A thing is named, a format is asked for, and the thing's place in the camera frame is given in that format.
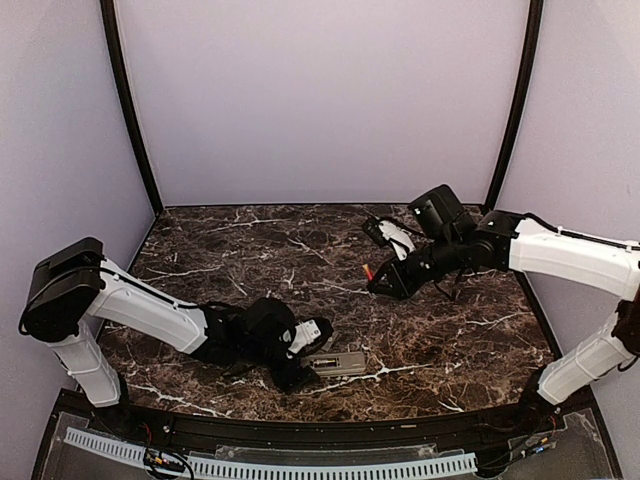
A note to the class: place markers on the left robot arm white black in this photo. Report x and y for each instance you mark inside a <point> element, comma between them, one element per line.
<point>79,281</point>

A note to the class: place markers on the red battery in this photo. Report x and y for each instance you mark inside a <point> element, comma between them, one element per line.
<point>368,272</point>

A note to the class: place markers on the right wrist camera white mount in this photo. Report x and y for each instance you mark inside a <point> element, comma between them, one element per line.
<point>385,232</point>

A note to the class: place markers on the grey battery cover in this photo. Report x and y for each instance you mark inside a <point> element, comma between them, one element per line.
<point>330,342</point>

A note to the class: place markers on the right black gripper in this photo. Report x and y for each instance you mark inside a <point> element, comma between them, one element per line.
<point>402,285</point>

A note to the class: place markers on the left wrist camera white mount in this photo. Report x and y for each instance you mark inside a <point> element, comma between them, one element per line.
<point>307,337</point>

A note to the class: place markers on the white slotted cable duct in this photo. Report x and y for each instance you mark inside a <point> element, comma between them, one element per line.
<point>197,466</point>

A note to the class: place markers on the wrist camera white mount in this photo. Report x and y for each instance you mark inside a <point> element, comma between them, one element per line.
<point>307,337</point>
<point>385,232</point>

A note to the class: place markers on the white remote control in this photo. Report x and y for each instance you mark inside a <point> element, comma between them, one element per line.
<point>350,364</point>

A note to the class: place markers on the black front rail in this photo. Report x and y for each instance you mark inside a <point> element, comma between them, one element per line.
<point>470,431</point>

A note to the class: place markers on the left black frame post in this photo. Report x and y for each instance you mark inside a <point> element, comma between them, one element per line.
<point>127,106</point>

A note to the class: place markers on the right black frame post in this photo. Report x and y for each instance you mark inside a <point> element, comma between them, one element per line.
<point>520,93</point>

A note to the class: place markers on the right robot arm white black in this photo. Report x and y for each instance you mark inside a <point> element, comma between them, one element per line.
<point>521,243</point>

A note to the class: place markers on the black frame post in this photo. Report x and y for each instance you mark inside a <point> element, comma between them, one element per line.
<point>520,93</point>
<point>127,106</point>

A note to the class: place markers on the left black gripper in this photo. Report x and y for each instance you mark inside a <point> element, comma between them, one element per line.
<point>295,377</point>

